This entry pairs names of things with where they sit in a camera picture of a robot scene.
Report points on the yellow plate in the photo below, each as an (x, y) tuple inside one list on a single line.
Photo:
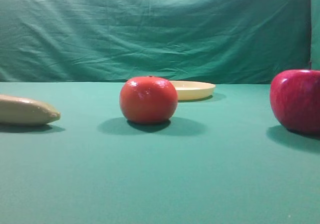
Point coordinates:
[(193, 90)]

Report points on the green backdrop cloth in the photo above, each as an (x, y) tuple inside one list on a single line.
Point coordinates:
[(218, 41)]

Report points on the pale yellow banana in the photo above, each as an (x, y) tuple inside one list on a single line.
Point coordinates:
[(26, 112)]

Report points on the red apple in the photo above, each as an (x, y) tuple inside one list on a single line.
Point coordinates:
[(294, 98)]

